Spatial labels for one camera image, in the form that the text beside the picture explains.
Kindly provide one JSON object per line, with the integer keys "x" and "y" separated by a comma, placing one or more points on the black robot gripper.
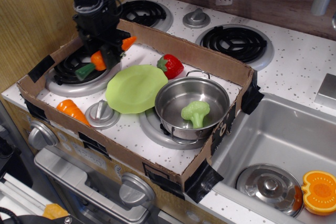
{"x": 98, "y": 28}

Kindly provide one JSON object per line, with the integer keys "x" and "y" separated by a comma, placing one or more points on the orange toy carrot green stem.
{"x": 99, "y": 62}

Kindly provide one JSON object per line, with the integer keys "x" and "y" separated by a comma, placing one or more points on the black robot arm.
{"x": 97, "y": 25}

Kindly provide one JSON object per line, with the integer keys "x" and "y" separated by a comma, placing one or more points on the light green plastic plate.
{"x": 133, "y": 90}

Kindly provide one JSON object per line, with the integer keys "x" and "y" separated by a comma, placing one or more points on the small orange toy carrot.
{"x": 68, "y": 107}

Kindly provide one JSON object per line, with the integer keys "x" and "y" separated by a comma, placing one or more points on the front left black burner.
{"x": 62, "y": 80}

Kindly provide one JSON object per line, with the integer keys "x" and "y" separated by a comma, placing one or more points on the silver stovetop knob front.
{"x": 100, "y": 116}

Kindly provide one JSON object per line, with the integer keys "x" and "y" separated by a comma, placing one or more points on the silver stovetop knob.
{"x": 100, "y": 116}
{"x": 196, "y": 19}

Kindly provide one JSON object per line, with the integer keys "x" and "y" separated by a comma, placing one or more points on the red toy strawberry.
{"x": 170, "y": 65}

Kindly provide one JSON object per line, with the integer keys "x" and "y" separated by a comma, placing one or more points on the silver stovetop knob back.
{"x": 196, "y": 19}

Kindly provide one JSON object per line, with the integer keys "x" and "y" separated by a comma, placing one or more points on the stainless steel pot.
{"x": 197, "y": 85}

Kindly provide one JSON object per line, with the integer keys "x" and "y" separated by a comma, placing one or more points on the left silver oven knob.
{"x": 41, "y": 136}

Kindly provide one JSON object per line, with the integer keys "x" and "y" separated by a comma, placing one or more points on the silver oven knob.
{"x": 134, "y": 191}
{"x": 41, "y": 136}

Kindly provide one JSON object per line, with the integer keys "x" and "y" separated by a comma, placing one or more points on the green toy broccoli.
{"x": 195, "y": 112}

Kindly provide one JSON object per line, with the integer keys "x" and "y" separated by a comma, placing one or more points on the right silver oven knob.
{"x": 134, "y": 191}

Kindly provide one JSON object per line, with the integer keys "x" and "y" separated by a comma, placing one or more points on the back right black burner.
{"x": 246, "y": 44}

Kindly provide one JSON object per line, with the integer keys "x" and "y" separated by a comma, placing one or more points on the brown cardboard fence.
{"x": 139, "y": 140}

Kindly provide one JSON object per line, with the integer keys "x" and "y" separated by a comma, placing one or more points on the yellow object bottom left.
{"x": 54, "y": 211}

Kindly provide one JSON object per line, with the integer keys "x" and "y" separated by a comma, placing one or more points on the silver toy sink basin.
{"x": 281, "y": 133}

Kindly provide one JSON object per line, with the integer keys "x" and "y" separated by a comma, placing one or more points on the silver pot lid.
{"x": 272, "y": 185}

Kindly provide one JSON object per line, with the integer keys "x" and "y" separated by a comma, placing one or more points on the orange toy fruit half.
{"x": 319, "y": 192}

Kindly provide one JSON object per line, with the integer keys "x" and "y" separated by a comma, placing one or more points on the silver oven door handle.
{"x": 93, "y": 197}

